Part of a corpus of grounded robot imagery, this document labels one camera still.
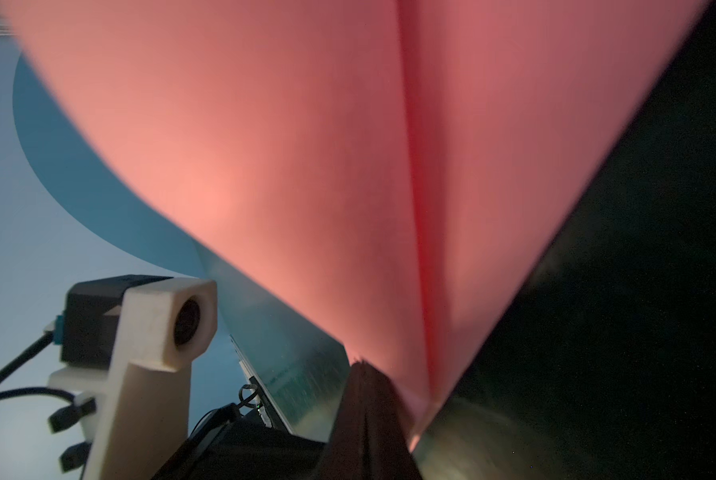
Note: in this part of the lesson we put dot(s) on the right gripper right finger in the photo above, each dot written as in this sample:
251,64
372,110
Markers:
386,452

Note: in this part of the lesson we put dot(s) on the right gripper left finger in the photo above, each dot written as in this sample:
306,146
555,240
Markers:
343,455

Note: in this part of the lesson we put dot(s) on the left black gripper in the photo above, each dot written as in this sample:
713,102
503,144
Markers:
226,444

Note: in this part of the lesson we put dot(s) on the pink square paper sheet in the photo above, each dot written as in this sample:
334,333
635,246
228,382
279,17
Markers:
392,170

